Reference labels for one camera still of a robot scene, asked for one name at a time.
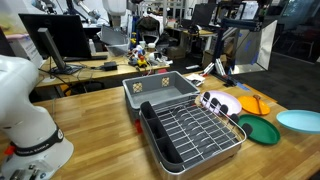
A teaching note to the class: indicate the light blue plate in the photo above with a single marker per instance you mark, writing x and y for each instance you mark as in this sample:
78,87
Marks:
300,120

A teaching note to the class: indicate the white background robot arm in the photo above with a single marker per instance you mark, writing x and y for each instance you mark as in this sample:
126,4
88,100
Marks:
115,10

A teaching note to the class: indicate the pale pink plate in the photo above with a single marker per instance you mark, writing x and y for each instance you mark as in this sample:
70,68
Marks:
230,100

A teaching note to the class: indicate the orange yellow plate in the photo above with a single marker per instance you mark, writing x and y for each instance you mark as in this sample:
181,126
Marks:
248,105

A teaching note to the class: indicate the green plate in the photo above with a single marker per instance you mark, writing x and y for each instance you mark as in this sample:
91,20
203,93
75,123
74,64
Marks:
263,131

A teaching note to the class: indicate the grey plastic bin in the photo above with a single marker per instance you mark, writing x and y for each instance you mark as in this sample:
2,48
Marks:
150,98

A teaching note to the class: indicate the white paper pack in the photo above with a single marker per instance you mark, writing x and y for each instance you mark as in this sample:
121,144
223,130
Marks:
196,79

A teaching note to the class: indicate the black utensil caddy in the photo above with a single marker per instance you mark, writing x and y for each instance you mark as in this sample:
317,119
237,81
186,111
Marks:
156,128

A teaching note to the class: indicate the brown cardboard box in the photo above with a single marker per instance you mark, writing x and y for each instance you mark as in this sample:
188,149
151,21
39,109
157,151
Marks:
176,52

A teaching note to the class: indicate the small red block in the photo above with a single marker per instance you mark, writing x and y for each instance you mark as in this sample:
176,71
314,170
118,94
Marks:
138,126

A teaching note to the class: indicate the white mug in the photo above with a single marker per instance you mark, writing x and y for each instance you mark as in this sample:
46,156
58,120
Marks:
142,44

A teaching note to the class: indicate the black power brick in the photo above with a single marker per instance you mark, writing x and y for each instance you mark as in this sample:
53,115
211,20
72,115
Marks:
110,65

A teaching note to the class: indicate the black backpack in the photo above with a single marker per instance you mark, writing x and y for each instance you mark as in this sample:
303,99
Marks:
148,25

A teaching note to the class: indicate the clear plastic storage bin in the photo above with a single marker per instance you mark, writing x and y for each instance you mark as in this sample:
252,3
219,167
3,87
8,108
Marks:
115,40

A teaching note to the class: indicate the black keyboard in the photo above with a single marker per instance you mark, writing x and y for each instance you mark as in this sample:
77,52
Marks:
86,58

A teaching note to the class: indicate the white plastic bottle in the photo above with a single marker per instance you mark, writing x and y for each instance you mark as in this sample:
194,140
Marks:
92,47

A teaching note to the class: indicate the blue tape strip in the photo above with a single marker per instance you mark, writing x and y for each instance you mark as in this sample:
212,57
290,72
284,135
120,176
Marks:
243,87

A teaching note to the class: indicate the dark background monitor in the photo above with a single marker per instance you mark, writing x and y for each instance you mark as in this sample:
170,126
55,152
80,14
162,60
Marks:
204,14

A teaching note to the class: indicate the wooden spoon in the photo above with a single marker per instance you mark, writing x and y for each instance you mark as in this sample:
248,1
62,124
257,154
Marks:
258,105

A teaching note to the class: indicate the black computer monitor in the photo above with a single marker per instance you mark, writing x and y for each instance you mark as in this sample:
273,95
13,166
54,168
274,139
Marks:
66,33

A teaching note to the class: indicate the white reflector board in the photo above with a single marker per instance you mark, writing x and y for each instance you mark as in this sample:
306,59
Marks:
266,46

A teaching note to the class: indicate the white labelled storage box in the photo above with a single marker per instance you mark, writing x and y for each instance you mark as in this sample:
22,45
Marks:
26,48

